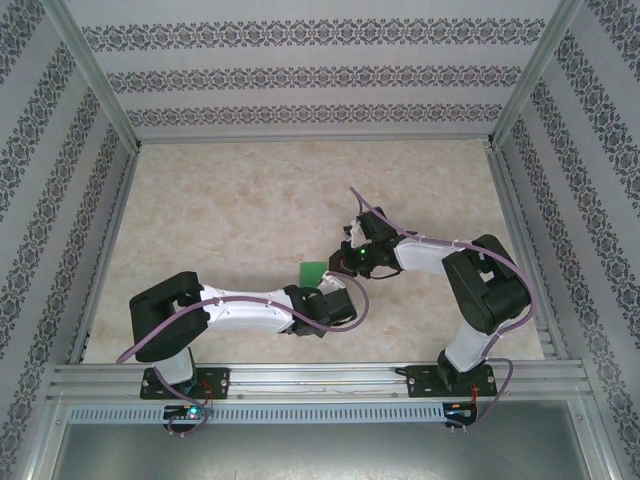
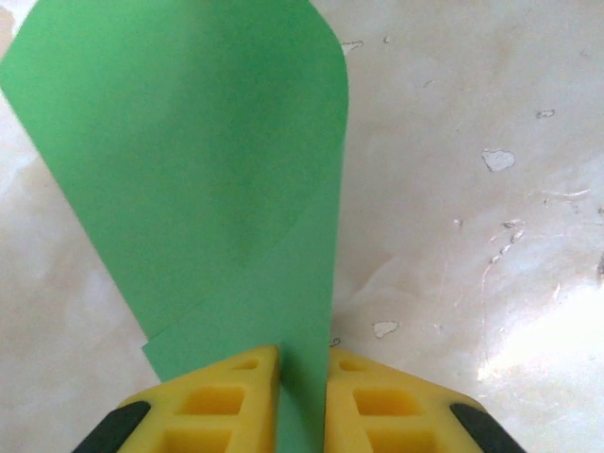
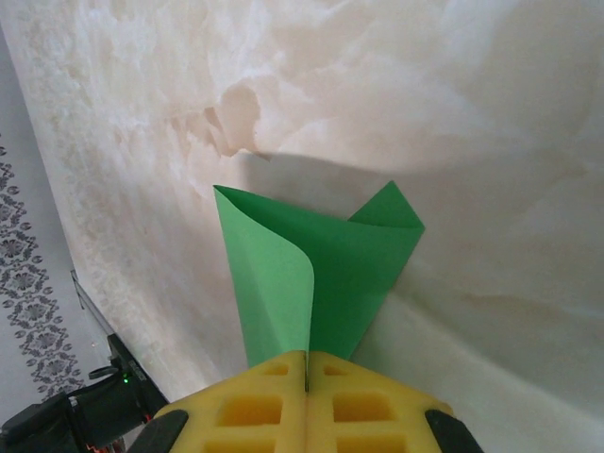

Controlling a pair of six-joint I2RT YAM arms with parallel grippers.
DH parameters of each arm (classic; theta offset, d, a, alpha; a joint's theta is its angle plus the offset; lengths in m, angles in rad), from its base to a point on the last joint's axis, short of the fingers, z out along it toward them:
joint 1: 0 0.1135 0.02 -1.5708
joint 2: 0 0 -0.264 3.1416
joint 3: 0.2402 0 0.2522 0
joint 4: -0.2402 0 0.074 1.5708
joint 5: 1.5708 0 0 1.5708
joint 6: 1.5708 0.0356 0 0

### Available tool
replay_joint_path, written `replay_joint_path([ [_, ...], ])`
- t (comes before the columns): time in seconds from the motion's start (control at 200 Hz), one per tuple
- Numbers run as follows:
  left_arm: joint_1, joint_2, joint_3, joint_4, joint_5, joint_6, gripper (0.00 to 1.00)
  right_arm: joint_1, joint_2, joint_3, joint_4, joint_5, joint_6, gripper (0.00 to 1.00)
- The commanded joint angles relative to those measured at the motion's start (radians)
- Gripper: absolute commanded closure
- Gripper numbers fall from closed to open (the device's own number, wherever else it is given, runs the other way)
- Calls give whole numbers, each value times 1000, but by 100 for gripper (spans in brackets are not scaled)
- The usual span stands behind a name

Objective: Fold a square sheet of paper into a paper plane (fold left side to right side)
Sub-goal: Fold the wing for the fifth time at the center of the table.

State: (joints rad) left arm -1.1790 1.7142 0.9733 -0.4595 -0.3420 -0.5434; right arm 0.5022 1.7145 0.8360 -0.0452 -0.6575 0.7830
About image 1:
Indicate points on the green cloth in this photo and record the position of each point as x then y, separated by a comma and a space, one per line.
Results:
310, 274

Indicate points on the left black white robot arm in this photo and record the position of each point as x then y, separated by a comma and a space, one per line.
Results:
240, 312

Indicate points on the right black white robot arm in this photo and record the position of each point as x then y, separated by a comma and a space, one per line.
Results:
425, 255

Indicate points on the grey metal sheet panel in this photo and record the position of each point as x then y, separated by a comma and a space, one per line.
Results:
320, 455

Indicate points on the small black controller board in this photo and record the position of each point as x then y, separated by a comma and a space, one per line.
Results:
185, 412
460, 412

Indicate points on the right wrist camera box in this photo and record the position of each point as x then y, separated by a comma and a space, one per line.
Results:
354, 230

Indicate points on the wide aluminium mounting rail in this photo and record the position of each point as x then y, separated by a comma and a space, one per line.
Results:
320, 380

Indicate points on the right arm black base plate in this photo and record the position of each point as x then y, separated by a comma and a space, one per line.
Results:
420, 382

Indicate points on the aluminium table edge rail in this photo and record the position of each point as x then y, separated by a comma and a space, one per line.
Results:
310, 139
525, 225
102, 260

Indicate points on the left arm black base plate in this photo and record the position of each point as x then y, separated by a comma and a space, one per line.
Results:
220, 382

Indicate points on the aluminium frame post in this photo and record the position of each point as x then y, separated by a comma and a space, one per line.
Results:
535, 65
90, 65

